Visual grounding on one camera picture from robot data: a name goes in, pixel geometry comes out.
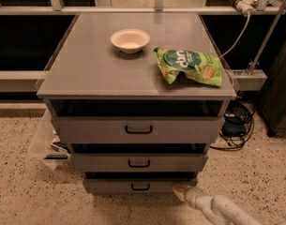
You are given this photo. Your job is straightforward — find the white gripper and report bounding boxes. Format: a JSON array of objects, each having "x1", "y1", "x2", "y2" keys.
[{"x1": 173, "y1": 184, "x2": 213, "y2": 215}]

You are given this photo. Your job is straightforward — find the grey bottom drawer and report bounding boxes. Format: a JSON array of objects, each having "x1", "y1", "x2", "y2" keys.
[{"x1": 83, "y1": 178, "x2": 197, "y2": 194}]

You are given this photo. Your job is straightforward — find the grey drawer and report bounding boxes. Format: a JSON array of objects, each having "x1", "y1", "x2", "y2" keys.
[
  {"x1": 83, "y1": 178, "x2": 197, "y2": 194},
  {"x1": 70, "y1": 153, "x2": 208, "y2": 173},
  {"x1": 52, "y1": 117, "x2": 224, "y2": 143}
]

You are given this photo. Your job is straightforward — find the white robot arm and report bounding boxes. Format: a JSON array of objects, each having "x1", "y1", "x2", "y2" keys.
[{"x1": 173, "y1": 184, "x2": 263, "y2": 225}]

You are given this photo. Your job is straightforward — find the grey drawer cabinet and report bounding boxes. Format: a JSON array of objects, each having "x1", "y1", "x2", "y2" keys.
[{"x1": 38, "y1": 13, "x2": 235, "y2": 180}]

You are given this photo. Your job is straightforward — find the grey middle drawer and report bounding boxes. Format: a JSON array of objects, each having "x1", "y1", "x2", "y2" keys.
[{"x1": 70, "y1": 153, "x2": 208, "y2": 173}]

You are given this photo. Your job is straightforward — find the grey top drawer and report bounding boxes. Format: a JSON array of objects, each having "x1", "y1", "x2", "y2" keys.
[{"x1": 52, "y1": 117, "x2": 224, "y2": 143}]

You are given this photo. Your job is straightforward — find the green snack bag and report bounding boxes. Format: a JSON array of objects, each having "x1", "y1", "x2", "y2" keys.
[{"x1": 153, "y1": 47, "x2": 222, "y2": 87}]

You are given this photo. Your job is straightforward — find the dark cabinet at right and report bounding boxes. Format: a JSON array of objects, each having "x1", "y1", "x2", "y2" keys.
[{"x1": 259, "y1": 40, "x2": 286, "y2": 137}]

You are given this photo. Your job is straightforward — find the white paper bowl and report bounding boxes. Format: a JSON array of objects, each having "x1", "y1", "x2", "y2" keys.
[{"x1": 111, "y1": 29, "x2": 150, "y2": 54}]

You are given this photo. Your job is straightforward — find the white power strip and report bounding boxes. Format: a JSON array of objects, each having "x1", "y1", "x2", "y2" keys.
[{"x1": 230, "y1": 0, "x2": 257, "y2": 13}]

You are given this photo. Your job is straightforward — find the diagonal metal rod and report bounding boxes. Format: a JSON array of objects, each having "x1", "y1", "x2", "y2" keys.
[{"x1": 245, "y1": 0, "x2": 286, "y2": 75}]

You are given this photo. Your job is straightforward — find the black cable bundle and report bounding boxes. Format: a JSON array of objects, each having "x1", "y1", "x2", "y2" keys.
[{"x1": 210, "y1": 98, "x2": 256, "y2": 151}]

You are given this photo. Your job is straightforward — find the white power cable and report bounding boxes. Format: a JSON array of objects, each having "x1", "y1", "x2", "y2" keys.
[{"x1": 218, "y1": 11, "x2": 251, "y2": 60}]

